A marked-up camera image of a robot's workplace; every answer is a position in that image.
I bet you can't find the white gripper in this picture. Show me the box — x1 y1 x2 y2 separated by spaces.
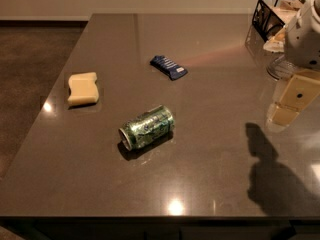
267 0 320 127

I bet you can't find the green soda can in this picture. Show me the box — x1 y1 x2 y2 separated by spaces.
119 105 175 151

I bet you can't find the clear glass dish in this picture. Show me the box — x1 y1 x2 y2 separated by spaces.
266 55 299 80

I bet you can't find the blue snack packet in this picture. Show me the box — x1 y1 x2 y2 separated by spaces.
150 55 188 81

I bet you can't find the yellow sponge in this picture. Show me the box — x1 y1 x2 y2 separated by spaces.
68 72 99 107

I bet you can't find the black wire basket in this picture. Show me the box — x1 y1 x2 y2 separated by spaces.
252 0 303 41

